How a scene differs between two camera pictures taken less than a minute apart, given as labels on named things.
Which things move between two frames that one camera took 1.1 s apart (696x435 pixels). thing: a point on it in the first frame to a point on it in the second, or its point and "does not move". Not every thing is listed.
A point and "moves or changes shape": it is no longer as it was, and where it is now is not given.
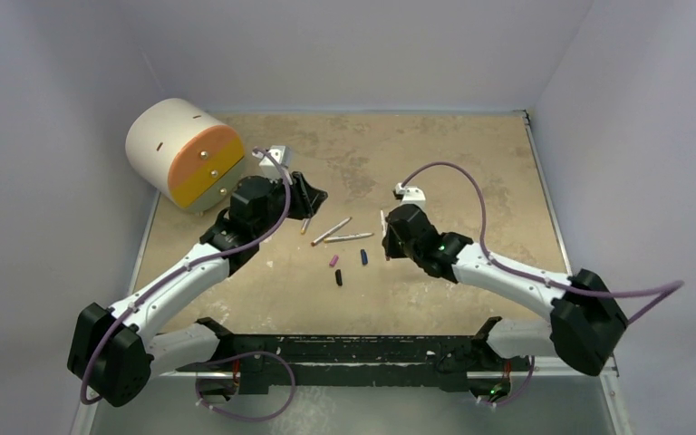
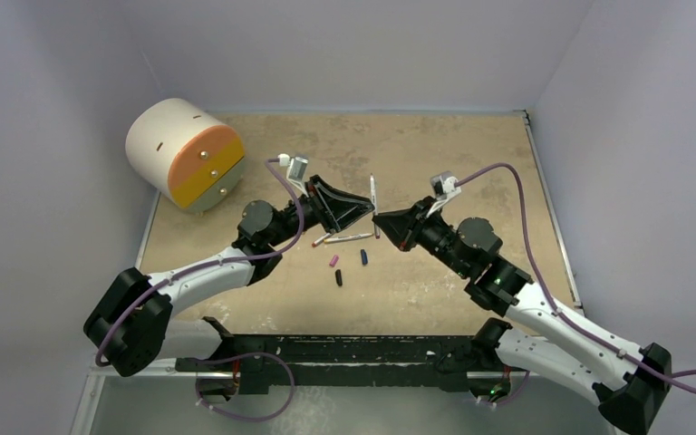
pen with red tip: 316,240 does not move
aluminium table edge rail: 613,366 does not move
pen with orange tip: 346,236 does not move
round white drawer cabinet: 184,155 does not move
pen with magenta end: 383,223 moves or changes shape
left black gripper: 305,198 to 343,216
